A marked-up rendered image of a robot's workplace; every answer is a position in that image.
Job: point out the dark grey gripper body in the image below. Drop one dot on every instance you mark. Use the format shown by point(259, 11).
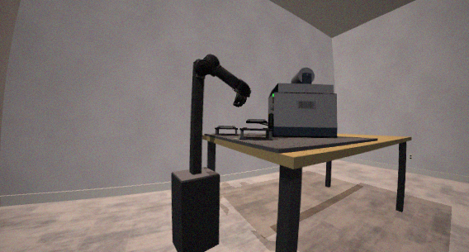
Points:
point(240, 98)

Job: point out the grey cylinder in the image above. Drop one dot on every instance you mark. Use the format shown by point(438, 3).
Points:
point(298, 77)

